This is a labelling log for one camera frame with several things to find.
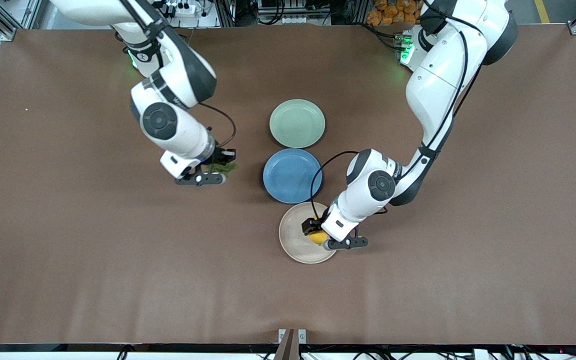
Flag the green lettuce leaf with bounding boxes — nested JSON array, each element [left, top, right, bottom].
[[211, 161, 239, 177]]

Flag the beige round plate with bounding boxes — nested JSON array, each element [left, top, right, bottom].
[[278, 201, 341, 265]]

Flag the blue round plate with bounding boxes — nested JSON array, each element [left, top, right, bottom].
[[262, 148, 323, 205]]

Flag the pale green round plate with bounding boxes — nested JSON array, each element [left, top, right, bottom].
[[269, 98, 327, 150]]

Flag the white power strip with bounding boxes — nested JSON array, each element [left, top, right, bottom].
[[165, 1, 197, 17]]

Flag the orange items in crate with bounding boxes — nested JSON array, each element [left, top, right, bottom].
[[366, 0, 431, 26]]

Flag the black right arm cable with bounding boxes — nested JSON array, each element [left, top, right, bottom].
[[120, 0, 237, 151]]

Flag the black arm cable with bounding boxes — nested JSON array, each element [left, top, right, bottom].
[[120, 0, 237, 151], [309, 10, 469, 221]]

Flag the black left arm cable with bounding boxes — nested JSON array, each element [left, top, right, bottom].
[[309, 10, 469, 221]]

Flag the metal bracket on table edge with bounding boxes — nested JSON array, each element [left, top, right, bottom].
[[278, 328, 307, 360]]

